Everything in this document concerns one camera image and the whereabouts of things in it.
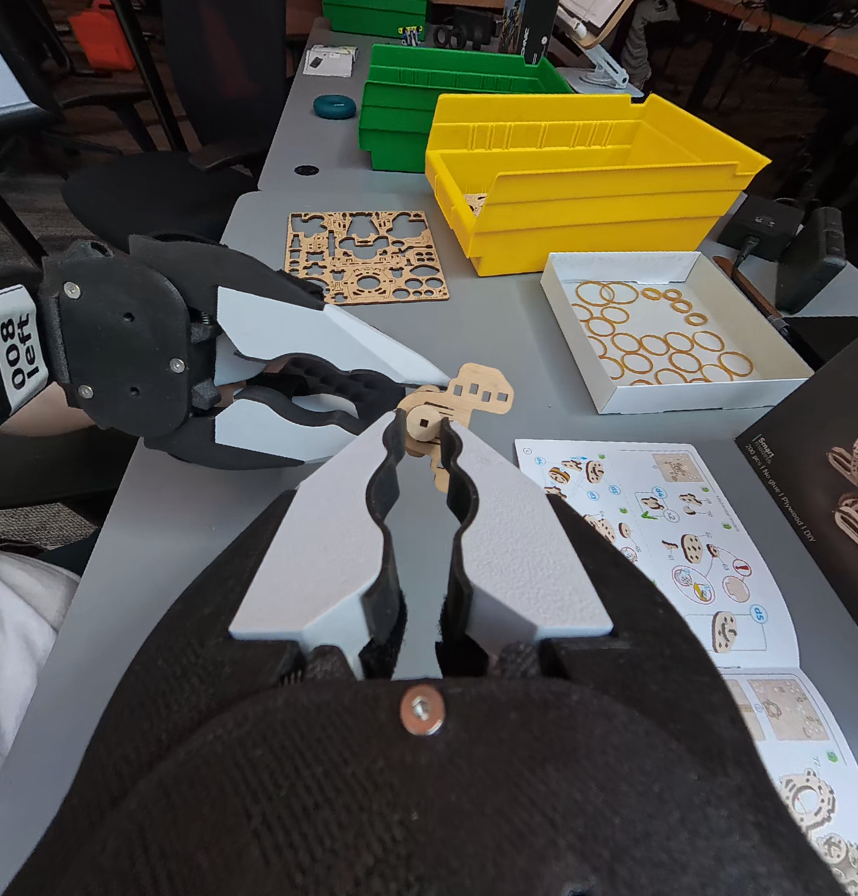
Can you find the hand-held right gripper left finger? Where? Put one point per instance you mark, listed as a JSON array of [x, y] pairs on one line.
[[310, 560]]

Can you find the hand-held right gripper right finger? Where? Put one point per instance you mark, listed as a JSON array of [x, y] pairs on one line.
[[527, 560]]

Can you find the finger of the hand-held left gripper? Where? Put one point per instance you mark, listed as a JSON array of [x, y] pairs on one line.
[[275, 437], [296, 329]]

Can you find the wooden model assembly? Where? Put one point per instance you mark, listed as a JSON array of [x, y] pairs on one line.
[[481, 392]]

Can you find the black model kit box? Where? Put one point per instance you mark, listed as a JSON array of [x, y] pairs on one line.
[[807, 448]]

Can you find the person's left hand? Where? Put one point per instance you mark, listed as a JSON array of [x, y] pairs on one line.
[[30, 422]]

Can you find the laser-cut plywood part sheet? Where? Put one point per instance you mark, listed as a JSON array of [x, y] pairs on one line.
[[310, 280]]

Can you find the black office chair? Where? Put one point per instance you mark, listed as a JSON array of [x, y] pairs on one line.
[[156, 189]]

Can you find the white instruction booklet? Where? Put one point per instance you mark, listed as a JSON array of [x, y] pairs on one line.
[[681, 532]]

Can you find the large green plastic bin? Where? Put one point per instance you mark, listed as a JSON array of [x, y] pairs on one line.
[[394, 133]]

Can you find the white cardboard tray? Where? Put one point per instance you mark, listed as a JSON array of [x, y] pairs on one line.
[[681, 399]]

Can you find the small white printed card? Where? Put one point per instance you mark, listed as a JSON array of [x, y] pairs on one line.
[[331, 61]]

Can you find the white printed sign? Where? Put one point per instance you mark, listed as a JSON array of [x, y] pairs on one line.
[[2, 77]]

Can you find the orange object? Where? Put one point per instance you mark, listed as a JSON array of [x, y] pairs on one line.
[[100, 35]]

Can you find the person's white clothing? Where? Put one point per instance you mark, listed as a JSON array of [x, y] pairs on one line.
[[16, 665]]

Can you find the yellow plastic bin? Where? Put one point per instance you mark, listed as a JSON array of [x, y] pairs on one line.
[[583, 203]]

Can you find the small green plastic bin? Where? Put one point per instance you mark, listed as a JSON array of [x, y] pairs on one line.
[[373, 17]]

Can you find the black tape rolls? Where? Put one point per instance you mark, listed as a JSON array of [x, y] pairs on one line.
[[460, 35]]

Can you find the brown pen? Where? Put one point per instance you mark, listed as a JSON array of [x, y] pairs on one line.
[[747, 288]]

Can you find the dark upright product box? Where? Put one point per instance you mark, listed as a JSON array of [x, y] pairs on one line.
[[530, 28]]

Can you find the white desk stand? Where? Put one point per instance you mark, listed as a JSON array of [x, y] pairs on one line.
[[607, 70]]

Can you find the black power adapter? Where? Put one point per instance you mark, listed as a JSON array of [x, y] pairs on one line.
[[761, 224]]

